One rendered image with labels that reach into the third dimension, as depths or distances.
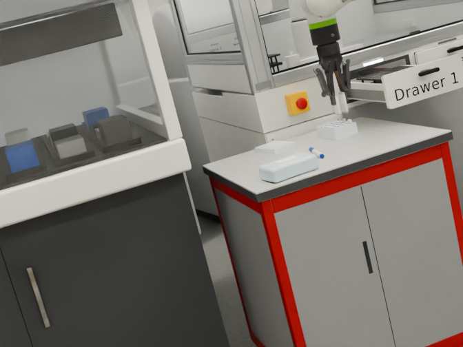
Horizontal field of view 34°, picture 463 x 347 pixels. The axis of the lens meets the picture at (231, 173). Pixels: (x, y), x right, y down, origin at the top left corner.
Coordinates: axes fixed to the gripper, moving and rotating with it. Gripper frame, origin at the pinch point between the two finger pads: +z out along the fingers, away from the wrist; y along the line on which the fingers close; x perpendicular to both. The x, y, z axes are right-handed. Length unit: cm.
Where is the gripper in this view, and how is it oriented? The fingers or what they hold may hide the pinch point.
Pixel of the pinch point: (340, 103)
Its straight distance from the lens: 252.8
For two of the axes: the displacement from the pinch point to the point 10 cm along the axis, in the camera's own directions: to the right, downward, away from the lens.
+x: 3.7, 1.1, -9.2
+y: -9.0, 3.0, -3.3
